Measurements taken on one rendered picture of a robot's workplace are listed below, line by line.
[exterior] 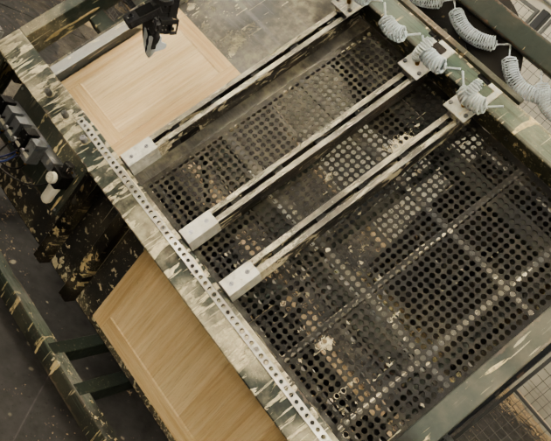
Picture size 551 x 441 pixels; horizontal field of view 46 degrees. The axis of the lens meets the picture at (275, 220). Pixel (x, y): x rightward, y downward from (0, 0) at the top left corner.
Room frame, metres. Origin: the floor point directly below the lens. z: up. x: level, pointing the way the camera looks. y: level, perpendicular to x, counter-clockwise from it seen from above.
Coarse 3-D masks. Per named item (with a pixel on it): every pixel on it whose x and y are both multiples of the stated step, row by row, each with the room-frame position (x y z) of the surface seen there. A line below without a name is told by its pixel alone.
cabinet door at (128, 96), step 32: (192, 32) 2.54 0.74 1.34; (96, 64) 2.39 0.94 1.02; (128, 64) 2.41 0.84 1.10; (160, 64) 2.43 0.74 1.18; (192, 64) 2.45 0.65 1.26; (224, 64) 2.46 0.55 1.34; (96, 96) 2.31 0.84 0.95; (128, 96) 2.32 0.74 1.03; (160, 96) 2.34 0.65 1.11; (192, 96) 2.35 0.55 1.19; (96, 128) 2.22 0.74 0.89; (128, 128) 2.24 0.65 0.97; (160, 128) 2.25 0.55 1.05
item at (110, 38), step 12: (180, 0) 2.63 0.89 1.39; (120, 24) 2.50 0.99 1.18; (108, 36) 2.46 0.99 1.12; (120, 36) 2.47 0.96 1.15; (84, 48) 2.41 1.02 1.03; (96, 48) 2.41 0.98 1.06; (108, 48) 2.46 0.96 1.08; (60, 60) 2.36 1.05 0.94; (72, 60) 2.37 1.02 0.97; (84, 60) 2.39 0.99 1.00; (60, 72) 2.33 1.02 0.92; (72, 72) 2.37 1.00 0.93
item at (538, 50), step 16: (464, 0) 2.99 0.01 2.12; (480, 0) 2.97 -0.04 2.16; (496, 0) 2.96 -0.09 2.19; (480, 16) 2.96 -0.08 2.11; (496, 16) 2.94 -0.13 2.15; (512, 16) 2.92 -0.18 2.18; (496, 32) 2.94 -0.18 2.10; (512, 32) 2.90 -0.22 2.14; (528, 32) 2.88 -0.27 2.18; (528, 48) 2.86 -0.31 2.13; (544, 48) 2.84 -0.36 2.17; (544, 64) 2.83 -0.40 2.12; (208, 176) 2.52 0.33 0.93; (208, 208) 2.68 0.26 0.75; (384, 416) 2.17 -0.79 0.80
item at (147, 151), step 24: (336, 0) 2.59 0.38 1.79; (336, 24) 2.57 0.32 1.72; (288, 48) 2.48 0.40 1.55; (312, 48) 2.54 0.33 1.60; (264, 72) 2.40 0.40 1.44; (216, 96) 2.31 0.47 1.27; (240, 96) 2.36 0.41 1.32; (192, 120) 2.23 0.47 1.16; (144, 144) 2.14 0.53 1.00; (168, 144) 2.19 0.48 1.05; (144, 168) 2.16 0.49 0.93
